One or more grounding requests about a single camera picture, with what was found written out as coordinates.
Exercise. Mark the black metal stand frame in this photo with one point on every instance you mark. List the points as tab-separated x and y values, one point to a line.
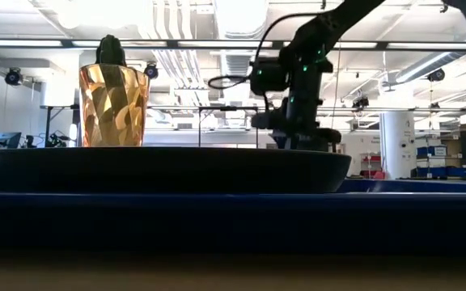
229	108

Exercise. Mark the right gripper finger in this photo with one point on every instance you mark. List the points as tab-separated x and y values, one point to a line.
318	145
290	143

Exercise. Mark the open laptop screen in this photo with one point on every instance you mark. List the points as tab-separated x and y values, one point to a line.
8	139

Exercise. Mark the red shelf rack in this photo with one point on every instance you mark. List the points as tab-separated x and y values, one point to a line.
372	165

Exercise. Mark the black-legged background table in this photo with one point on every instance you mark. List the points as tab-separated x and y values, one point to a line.
47	121

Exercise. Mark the amber faceted plastic cup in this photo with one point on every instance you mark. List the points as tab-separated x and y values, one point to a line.
113	105

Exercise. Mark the blue labelled storage bin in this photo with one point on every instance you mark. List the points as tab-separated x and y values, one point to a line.
431	151

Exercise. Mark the blue plastic tray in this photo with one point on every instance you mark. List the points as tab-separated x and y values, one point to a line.
217	222

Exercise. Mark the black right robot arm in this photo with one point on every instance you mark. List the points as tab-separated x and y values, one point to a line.
318	32

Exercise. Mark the tall green cactus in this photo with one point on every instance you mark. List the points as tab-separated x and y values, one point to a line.
111	50

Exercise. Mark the dark round plate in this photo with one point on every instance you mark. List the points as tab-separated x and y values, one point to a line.
156	169

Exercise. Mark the black ceiling-mounted camera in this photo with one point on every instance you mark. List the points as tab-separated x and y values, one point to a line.
13	77
361	102
151	71
436	75

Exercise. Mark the white round pillar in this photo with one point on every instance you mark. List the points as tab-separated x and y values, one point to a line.
398	145

